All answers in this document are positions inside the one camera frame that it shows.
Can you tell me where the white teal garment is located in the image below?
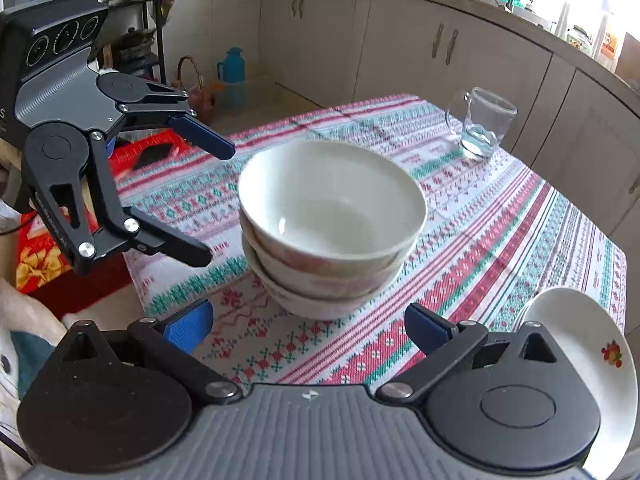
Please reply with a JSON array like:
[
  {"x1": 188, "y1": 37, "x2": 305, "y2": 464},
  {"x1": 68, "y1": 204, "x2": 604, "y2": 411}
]
[{"x1": 0, "y1": 279, "x2": 68, "y2": 463}]

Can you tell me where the red gift box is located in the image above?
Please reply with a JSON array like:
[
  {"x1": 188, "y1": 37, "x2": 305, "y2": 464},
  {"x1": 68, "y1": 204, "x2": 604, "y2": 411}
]
[{"x1": 14, "y1": 207, "x2": 132, "y2": 307}]

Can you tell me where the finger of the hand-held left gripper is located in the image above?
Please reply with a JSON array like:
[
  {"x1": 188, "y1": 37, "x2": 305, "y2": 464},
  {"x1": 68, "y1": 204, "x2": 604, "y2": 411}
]
[
  {"x1": 30, "y1": 130, "x2": 213, "y2": 277},
  {"x1": 119, "y1": 80, "x2": 237, "y2": 161}
]

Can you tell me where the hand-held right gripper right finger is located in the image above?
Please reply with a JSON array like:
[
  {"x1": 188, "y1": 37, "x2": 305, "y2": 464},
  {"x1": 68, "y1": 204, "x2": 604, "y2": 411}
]
[{"x1": 376, "y1": 302, "x2": 571, "y2": 405}]

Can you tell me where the orange label plastic bottle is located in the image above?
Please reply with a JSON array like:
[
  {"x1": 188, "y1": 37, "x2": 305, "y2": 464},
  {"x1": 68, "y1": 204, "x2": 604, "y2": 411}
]
[{"x1": 592, "y1": 12, "x2": 621, "y2": 69}]

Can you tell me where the clear glass mug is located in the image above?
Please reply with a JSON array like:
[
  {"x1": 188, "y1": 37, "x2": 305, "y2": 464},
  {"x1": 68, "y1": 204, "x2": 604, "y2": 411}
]
[{"x1": 445, "y1": 86, "x2": 518, "y2": 161}]

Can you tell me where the blue thermos jug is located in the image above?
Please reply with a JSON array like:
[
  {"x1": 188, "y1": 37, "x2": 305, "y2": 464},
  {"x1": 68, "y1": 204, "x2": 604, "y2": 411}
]
[{"x1": 216, "y1": 47, "x2": 247, "y2": 111}]

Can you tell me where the black metal shelf rack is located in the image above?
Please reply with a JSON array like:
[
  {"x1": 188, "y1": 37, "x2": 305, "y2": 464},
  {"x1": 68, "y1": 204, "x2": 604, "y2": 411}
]
[{"x1": 100, "y1": 0, "x2": 169, "y2": 87}]

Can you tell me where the patterned red green tablecloth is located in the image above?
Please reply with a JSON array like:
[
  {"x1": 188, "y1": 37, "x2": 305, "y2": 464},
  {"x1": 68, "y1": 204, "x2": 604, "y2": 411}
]
[{"x1": 117, "y1": 92, "x2": 628, "y2": 389}]

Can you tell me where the wicker basket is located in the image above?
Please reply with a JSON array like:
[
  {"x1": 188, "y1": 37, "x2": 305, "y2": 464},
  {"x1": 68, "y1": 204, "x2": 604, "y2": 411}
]
[{"x1": 175, "y1": 56, "x2": 217, "y2": 122}]

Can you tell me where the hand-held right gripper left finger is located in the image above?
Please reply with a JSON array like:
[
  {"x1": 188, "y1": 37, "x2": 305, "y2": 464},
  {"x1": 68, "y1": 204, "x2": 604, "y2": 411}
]
[{"x1": 47, "y1": 298, "x2": 244, "y2": 407}]

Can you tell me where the glass jar with lid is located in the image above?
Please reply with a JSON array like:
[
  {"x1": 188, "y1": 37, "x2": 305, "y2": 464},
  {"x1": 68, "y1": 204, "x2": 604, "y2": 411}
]
[{"x1": 567, "y1": 25, "x2": 594, "y2": 52}]

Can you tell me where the red plastic stool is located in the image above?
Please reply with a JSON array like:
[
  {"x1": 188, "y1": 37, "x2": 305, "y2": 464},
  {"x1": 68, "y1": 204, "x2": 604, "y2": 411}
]
[{"x1": 109, "y1": 132, "x2": 192, "y2": 173}]

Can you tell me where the white fruit print plate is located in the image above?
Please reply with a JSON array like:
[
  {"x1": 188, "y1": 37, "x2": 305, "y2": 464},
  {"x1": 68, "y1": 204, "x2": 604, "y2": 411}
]
[{"x1": 515, "y1": 287, "x2": 632, "y2": 480}]

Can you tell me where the white pink floral bowl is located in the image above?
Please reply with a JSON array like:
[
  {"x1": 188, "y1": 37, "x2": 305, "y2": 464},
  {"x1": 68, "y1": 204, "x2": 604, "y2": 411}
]
[
  {"x1": 255, "y1": 260, "x2": 382, "y2": 321},
  {"x1": 241, "y1": 230, "x2": 405, "y2": 297},
  {"x1": 238, "y1": 140, "x2": 428, "y2": 268}
]

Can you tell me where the cardboard box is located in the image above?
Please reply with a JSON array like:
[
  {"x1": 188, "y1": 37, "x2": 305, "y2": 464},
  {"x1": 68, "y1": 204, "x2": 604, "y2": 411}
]
[{"x1": 617, "y1": 32, "x2": 640, "y2": 82}]

